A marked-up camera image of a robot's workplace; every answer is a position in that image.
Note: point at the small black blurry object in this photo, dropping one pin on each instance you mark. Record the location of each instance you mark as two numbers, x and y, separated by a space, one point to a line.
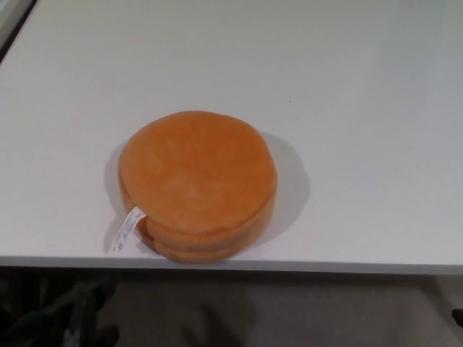
459 316

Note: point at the orange plush soft plate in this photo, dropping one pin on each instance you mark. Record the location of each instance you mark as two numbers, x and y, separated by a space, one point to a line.
195 180

